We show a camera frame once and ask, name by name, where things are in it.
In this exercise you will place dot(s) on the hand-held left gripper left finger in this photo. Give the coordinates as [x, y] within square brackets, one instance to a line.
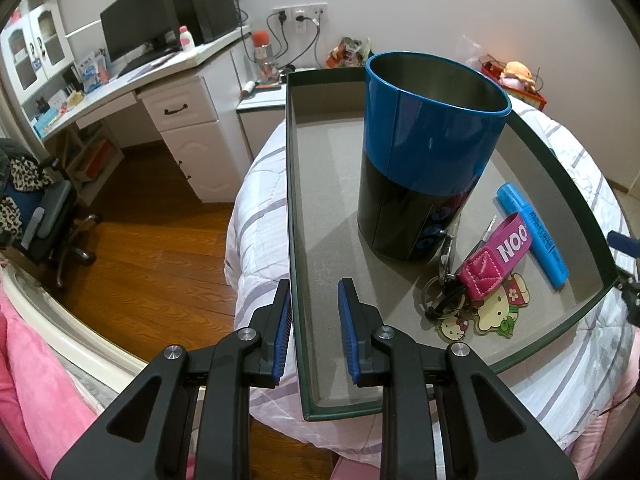
[282, 335]

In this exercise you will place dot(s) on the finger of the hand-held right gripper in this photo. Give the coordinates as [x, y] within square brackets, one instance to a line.
[625, 243]
[631, 295]

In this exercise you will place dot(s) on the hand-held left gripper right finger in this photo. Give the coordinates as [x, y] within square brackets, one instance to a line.
[348, 335]

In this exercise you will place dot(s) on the blue highlighter marker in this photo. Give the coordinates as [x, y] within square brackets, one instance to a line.
[530, 230]

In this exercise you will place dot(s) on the pink box with grey inside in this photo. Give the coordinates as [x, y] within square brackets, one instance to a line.
[325, 210]

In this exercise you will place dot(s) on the blue and black tin can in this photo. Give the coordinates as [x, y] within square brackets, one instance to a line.
[425, 135]

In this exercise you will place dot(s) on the round table with striped cloth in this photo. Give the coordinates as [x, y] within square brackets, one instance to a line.
[260, 240]

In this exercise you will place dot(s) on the pink floral quilt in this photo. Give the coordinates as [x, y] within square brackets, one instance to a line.
[595, 440]

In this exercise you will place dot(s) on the red toy box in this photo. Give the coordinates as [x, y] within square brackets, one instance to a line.
[535, 97]

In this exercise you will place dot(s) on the orange plush toy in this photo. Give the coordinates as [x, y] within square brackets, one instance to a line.
[517, 74]

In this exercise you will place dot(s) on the white side table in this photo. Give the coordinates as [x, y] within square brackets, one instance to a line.
[255, 125]

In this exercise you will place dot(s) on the white desk with drawers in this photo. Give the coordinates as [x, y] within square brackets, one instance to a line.
[190, 130]

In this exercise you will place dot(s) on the clear plastic bag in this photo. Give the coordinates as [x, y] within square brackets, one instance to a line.
[475, 50]

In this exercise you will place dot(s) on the white lint roller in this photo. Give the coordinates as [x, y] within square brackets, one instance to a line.
[248, 89]

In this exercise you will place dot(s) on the orange storage box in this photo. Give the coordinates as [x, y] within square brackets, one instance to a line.
[100, 160]

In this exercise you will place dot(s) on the pink fleece blanket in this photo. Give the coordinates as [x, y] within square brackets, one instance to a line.
[30, 385]

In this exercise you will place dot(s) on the black office chair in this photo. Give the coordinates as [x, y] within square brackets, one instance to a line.
[45, 210]

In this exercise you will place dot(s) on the colourful snack bags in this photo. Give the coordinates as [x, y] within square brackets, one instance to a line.
[347, 52]

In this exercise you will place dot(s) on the clear bottle with red lid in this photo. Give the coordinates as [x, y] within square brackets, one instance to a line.
[260, 40]

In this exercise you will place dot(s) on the black keyboard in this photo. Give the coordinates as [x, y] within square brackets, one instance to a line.
[142, 62]

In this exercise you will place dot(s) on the leopard print cloth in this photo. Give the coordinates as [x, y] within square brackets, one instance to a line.
[20, 175]

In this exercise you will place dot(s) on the pink and white bottle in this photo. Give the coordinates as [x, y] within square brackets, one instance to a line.
[186, 40]

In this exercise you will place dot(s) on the teal box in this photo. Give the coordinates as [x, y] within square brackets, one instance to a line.
[47, 120]

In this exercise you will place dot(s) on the blue and white box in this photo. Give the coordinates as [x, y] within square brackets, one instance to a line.
[92, 72]

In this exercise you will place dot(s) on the black computer tower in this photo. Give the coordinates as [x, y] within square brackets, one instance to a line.
[205, 0]

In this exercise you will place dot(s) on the black computer monitor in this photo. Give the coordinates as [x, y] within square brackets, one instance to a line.
[135, 20]

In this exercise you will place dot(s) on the white glass door cabinet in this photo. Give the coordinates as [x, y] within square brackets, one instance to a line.
[31, 60]

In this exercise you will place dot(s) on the white bed frame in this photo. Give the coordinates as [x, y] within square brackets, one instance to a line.
[65, 340]

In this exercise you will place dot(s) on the white wall outlet strip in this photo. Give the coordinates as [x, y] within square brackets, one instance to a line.
[300, 12]

